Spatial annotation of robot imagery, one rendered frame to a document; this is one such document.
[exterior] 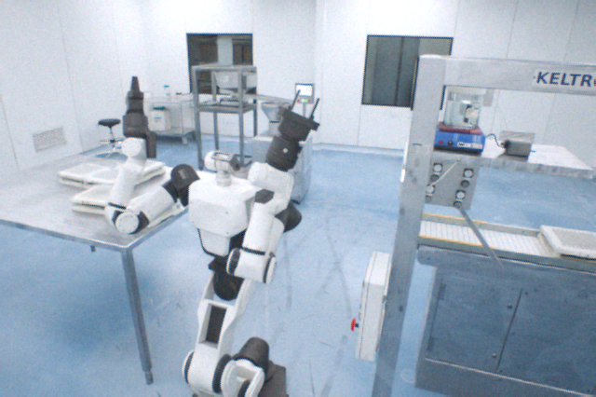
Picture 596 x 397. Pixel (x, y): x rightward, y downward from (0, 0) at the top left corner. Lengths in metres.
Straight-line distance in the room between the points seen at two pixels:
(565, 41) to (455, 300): 5.79
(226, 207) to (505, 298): 1.38
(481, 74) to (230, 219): 0.86
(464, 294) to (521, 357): 0.45
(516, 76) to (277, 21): 6.37
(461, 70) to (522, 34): 6.19
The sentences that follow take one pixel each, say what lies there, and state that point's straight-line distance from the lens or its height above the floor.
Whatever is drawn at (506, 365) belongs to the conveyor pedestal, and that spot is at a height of 0.31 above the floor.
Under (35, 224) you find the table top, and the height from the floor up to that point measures 0.90.
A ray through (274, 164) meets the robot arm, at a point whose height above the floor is 1.45.
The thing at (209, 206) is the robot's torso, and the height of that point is 1.24.
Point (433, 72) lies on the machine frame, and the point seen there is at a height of 1.72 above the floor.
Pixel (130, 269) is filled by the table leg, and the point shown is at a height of 0.76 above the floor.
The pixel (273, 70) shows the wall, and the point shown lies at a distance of 7.16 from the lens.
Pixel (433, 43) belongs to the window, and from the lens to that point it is 6.87.
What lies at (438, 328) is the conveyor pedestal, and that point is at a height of 0.45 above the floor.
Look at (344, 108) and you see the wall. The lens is 6.95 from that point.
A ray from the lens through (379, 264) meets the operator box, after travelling 1.07.
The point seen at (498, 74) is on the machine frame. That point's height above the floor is 1.72.
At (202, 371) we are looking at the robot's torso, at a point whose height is 0.64.
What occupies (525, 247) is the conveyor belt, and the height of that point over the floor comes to 0.94.
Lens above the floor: 1.76
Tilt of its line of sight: 22 degrees down
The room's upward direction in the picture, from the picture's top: 2 degrees clockwise
